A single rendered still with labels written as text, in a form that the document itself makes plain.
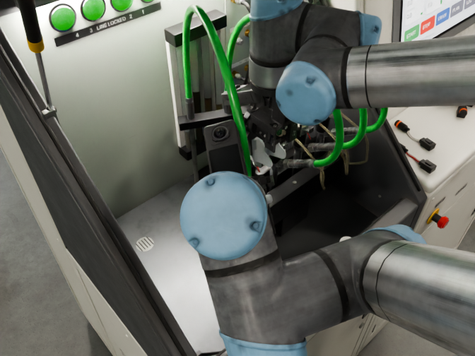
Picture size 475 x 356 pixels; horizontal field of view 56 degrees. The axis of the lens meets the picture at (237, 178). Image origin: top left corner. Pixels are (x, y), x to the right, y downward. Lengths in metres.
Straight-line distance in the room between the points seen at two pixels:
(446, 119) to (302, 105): 0.86
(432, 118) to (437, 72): 0.84
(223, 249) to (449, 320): 0.18
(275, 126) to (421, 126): 0.62
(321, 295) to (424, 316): 0.10
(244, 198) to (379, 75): 0.24
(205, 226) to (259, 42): 0.39
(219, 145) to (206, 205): 0.22
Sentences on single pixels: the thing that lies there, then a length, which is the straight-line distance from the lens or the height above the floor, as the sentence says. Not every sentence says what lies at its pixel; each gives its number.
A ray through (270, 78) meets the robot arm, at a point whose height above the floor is 1.35.
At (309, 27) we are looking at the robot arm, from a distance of 0.68.
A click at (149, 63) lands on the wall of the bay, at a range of 1.03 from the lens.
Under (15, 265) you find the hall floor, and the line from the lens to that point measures 2.33.
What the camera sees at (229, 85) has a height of 1.38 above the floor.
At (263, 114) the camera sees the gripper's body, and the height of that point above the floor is 1.26.
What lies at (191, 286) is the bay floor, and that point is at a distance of 1.08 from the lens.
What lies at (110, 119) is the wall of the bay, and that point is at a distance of 1.04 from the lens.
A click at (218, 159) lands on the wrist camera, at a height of 1.35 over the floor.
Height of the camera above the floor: 1.75
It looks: 45 degrees down
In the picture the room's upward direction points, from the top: straight up
